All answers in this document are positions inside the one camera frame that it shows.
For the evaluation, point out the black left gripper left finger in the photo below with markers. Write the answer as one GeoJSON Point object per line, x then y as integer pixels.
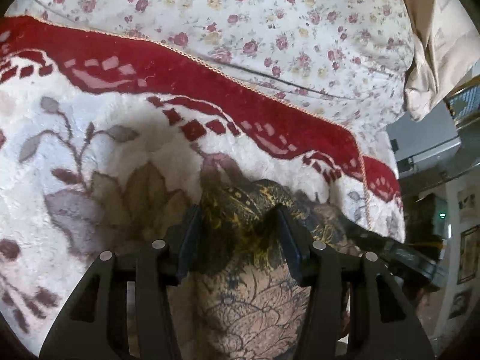
{"type": "Point", "coordinates": [93, 321]}

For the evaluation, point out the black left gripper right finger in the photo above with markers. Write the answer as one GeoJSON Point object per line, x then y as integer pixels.
{"type": "Point", "coordinates": [384, 324]}

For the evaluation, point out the brown black patterned garment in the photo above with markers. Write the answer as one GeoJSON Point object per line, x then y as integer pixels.
{"type": "Point", "coordinates": [242, 302]}

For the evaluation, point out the person's right hand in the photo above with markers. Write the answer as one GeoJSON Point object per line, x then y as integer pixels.
{"type": "Point", "coordinates": [421, 301]}

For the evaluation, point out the grey metal cabinet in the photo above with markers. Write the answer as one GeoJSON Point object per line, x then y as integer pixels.
{"type": "Point", "coordinates": [434, 150]}

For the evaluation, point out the red white floral blanket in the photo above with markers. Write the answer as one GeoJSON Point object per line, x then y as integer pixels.
{"type": "Point", "coordinates": [106, 142]}

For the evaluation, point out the beige satin pillow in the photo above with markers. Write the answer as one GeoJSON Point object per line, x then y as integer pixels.
{"type": "Point", "coordinates": [446, 46]}

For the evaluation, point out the white rose print bedsheet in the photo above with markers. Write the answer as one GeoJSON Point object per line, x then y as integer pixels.
{"type": "Point", "coordinates": [344, 60]}

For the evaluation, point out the framed wall picture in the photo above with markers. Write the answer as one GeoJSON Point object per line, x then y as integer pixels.
{"type": "Point", "coordinates": [469, 255]}

